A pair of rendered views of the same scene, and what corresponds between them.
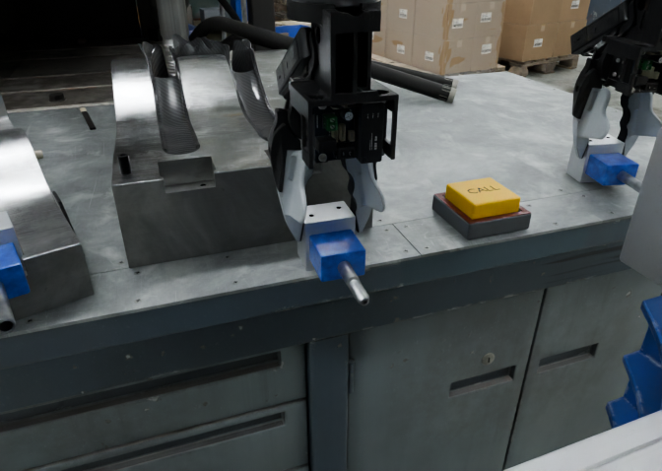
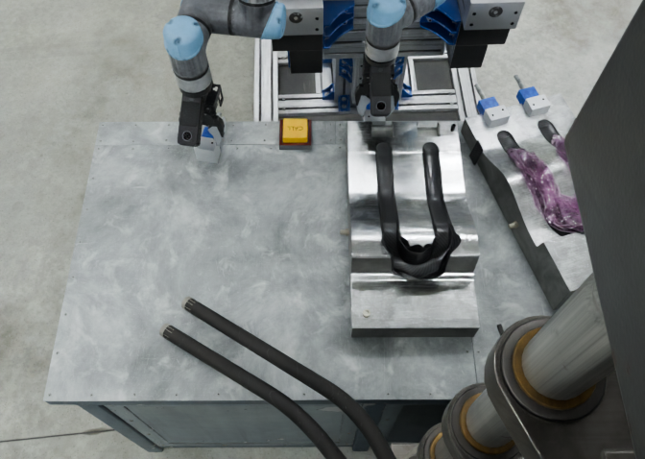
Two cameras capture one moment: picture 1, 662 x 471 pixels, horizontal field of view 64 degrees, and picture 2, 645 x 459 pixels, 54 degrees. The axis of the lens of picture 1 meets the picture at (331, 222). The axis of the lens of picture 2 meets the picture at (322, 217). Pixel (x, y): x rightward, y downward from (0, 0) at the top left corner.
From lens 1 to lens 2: 1.75 m
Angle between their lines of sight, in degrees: 89
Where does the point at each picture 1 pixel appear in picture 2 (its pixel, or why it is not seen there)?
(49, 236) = (476, 124)
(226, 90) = (403, 211)
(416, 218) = (322, 145)
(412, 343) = not seen: hidden behind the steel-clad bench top
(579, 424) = not seen: hidden behind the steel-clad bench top
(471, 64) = not seen: outside the picture
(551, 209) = (257, 134)
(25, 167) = (499, 163)
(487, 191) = (294, 126)
